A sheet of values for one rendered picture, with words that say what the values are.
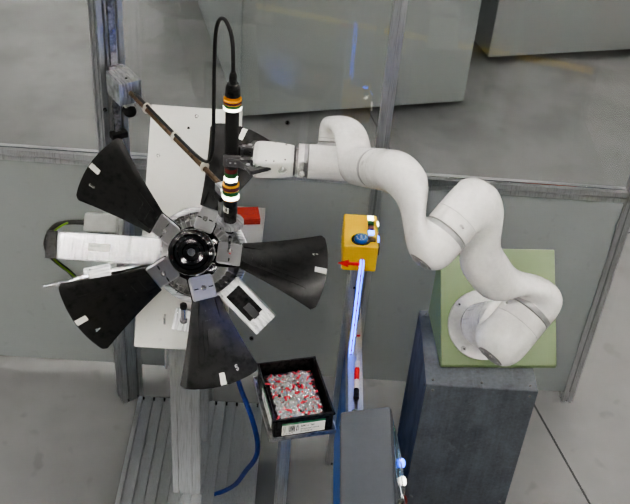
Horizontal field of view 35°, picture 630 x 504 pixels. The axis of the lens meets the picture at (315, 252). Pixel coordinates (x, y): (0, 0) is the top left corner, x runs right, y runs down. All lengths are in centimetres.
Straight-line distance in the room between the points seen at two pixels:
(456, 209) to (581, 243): 154
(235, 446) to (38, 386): 84
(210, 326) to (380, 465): 75
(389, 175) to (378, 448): 56
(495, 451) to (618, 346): 161
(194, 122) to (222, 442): 127
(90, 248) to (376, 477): 112
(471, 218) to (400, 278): 152
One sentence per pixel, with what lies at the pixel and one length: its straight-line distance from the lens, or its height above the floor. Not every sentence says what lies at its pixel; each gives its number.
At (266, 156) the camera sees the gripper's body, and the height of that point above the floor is 151.
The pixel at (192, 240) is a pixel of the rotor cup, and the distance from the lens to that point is 255.
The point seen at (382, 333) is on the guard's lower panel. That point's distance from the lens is 374.
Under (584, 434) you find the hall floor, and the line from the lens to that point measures 398.
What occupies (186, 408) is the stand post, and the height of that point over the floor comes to 50.
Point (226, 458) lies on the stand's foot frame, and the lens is 356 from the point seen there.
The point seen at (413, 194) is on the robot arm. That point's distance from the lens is 204.
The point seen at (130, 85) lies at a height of 140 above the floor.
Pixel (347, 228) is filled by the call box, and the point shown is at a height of 107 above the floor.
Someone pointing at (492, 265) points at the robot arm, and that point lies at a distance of 216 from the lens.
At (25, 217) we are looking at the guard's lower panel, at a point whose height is 72.
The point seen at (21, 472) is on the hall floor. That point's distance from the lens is 369.
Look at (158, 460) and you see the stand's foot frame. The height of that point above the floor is 8.
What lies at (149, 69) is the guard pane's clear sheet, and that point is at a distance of 317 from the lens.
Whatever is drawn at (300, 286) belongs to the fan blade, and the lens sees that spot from 257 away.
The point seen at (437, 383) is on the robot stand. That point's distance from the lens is 268.
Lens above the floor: 281
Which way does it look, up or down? 38 degrees down
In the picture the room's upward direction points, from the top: 5 degrees clockwise
